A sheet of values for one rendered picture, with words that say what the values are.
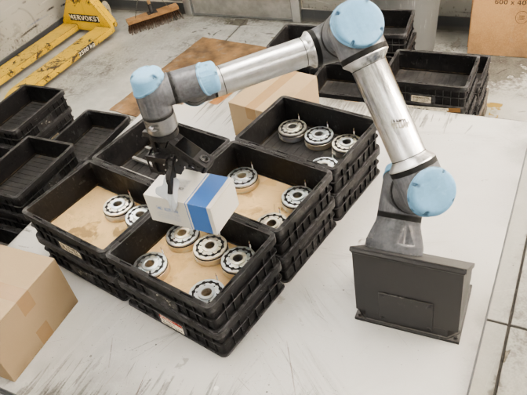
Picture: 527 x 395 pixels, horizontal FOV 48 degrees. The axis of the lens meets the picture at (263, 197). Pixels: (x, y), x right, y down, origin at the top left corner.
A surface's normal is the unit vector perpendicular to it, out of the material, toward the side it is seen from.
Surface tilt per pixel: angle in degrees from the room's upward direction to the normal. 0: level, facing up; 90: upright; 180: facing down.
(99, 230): 0
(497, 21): 75
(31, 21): 90
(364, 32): 46
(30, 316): 90
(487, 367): 0
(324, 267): 0
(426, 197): 61
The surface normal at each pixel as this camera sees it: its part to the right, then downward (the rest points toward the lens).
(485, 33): -0.43, 0.41
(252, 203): -0.15, -0.75
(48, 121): 0.89, 0.18
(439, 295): -0.40, 0.65
